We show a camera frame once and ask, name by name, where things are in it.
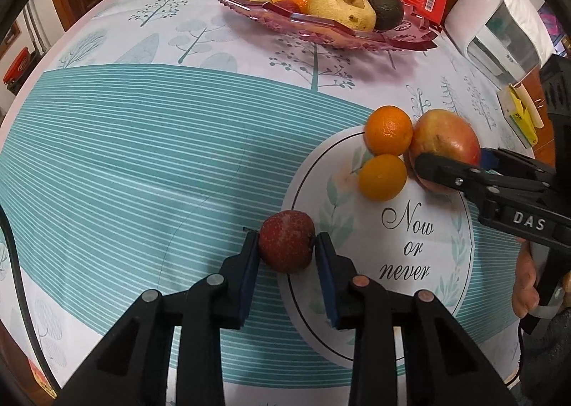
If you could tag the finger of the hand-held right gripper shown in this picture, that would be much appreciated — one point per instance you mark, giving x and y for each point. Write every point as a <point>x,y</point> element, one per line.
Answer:
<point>489,159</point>
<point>446,172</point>

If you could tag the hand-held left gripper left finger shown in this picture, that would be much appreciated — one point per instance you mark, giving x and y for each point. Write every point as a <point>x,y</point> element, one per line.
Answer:
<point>250,272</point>

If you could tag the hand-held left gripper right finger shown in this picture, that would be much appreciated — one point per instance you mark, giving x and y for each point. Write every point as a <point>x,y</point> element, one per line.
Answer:
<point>325,281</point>

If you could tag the red apple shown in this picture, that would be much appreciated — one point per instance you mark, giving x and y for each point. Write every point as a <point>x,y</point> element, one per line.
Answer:
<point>446,134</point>

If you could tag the red hawthorn fruit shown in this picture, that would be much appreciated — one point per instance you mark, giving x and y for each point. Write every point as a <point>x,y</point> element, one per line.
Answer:
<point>287,8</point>
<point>285,247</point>

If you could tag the pink glass fruit plate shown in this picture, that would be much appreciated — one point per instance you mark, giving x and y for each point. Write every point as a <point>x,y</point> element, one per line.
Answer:
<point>339,38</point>

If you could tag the yellow speckled pear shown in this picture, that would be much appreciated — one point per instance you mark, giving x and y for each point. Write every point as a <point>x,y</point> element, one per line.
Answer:
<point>339,4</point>

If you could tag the person's right forearm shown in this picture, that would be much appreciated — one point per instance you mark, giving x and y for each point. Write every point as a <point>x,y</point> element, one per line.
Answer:
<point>548,361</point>

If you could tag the person's right hand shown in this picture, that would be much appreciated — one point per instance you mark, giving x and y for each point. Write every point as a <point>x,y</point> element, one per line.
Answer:
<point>524,281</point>

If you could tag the yellow packet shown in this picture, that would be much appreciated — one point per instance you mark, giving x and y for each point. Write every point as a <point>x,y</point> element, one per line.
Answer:
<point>519,116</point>

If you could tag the round white printed placemat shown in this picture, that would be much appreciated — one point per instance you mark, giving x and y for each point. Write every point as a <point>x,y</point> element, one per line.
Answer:
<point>401,299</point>

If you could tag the colourful small boxes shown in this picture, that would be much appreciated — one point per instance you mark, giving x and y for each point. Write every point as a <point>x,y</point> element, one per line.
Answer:
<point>557,27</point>

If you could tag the white countertop appliance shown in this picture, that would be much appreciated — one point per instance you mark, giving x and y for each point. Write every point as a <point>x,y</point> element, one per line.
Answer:
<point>490,9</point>

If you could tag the teal white printed tablecloth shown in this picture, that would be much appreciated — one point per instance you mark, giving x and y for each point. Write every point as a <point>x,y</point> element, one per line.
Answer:
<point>134,165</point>

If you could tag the dark avocado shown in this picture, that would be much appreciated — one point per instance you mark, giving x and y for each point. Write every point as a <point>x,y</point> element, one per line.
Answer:
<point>383,7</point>

